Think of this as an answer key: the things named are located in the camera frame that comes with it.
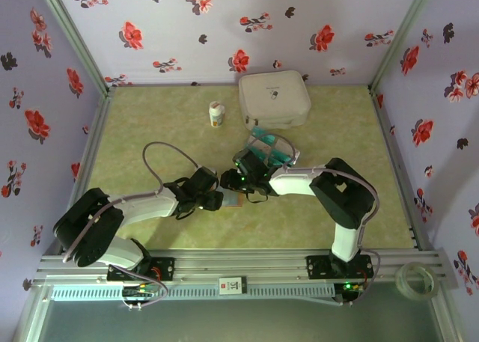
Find clear tape roll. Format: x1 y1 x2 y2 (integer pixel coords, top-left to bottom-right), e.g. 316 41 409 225
395 261 441 302

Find aluminium lower frame bar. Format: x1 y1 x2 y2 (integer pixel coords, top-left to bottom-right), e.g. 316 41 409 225
430 295 463 342
13 284 52 342

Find aluminium frame post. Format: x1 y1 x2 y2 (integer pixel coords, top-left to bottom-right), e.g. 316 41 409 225
368 0 438 92
34 0 118 98

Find white pill bottle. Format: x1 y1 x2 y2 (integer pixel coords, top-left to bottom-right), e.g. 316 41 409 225
208 100 227 129

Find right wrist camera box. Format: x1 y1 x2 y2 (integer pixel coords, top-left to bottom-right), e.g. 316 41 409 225
232 149 263 171

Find aluminium table side rail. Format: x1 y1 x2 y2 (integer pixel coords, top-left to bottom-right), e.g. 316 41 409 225
369 87 430 251
39 87 118 259

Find teal card packets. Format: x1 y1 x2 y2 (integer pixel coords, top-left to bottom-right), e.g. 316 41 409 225
261 134 297 168
245 136 265 154

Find teal VIP card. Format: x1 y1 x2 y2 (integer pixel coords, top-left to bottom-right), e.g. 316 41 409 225
251 126 277 143

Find white zipped medicine case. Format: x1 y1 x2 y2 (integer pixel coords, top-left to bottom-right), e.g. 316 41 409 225
238 70 313 130

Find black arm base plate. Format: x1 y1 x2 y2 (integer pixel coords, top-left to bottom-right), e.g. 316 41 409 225
305 254 375 280
106 257 177 282

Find black white label tag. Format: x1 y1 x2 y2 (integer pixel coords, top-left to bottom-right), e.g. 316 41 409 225
218 276 248 296

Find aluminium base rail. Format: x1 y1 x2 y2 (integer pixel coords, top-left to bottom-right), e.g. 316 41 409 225
35 248 460 289

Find brown leather card holder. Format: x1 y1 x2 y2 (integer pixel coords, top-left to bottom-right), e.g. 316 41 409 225
222 189 245 210

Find grey left arm cable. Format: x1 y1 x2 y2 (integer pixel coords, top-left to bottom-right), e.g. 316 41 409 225
61 141 205 312

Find white slotted cable duct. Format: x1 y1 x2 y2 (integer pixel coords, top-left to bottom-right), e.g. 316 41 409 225
50 284 336 302

